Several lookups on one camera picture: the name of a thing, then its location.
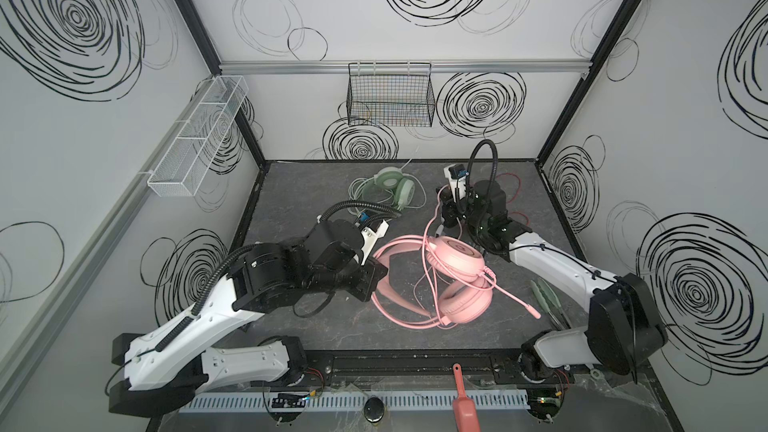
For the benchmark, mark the pink headphones with cable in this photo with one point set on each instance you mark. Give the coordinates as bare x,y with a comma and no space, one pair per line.
462,285

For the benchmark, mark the black wire basket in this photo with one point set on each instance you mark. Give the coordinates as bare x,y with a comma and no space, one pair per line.
392,94

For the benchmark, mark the green headphones with cable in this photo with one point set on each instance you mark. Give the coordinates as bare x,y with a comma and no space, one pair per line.
392,186

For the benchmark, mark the red dustpan brush handle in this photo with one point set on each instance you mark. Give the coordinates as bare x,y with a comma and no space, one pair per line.
464,409

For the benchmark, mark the black round knob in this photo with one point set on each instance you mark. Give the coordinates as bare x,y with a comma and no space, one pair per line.
374,410

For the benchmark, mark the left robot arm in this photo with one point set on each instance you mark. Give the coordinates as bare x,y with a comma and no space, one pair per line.
166,369

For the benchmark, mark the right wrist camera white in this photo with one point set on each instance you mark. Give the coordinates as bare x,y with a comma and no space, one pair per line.
456,175

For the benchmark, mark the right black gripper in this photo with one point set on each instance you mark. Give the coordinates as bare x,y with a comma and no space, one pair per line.
452,210

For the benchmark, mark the clear plastic wall shelf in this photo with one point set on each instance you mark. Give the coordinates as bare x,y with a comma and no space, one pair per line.
190,156

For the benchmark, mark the white slotted cable duct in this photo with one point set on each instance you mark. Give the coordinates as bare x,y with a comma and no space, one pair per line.
335,401

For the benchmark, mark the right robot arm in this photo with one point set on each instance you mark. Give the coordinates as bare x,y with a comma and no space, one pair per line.
624,326

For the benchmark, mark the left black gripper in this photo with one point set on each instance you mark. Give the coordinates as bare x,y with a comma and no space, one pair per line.
369,279

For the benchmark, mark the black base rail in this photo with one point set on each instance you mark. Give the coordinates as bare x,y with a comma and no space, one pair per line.
329,368

